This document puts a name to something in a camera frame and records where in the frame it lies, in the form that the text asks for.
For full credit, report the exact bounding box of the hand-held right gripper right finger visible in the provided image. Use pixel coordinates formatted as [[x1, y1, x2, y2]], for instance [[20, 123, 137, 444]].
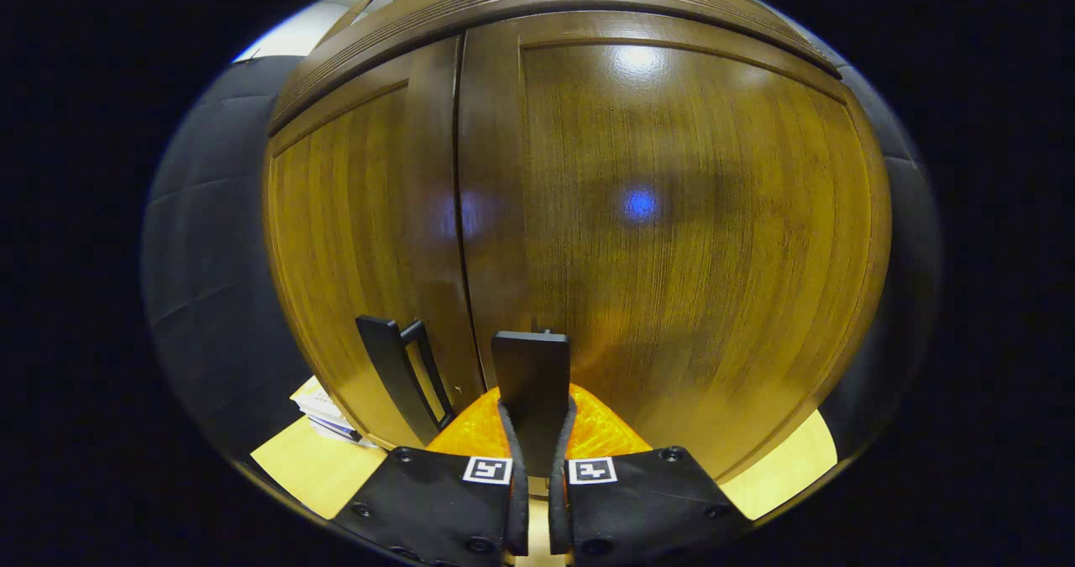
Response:
[[548, 382, 753, 567]]

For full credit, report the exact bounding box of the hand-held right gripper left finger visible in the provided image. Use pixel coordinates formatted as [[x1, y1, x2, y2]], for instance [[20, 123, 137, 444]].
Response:
[[330, 386, 532, 567]]

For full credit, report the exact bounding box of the black door handle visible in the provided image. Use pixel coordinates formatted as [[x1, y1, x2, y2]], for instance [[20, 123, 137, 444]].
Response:
[[355, 315, 456, 446], [491, 329, 572, 480]]

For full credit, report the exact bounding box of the wooden shoe cabinet door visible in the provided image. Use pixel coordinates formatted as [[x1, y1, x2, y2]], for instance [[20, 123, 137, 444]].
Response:
[[263, 36, 486, 450], [458, 10, 893, 482]]

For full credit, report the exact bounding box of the wooden cabinet drawer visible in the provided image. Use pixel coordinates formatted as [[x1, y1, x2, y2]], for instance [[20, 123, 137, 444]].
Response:
[[269, 0, 843, 135]]

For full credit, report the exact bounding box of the thick white book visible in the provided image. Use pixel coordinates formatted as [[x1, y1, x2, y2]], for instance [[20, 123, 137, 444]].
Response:
[[307, 416, 379, 449]]

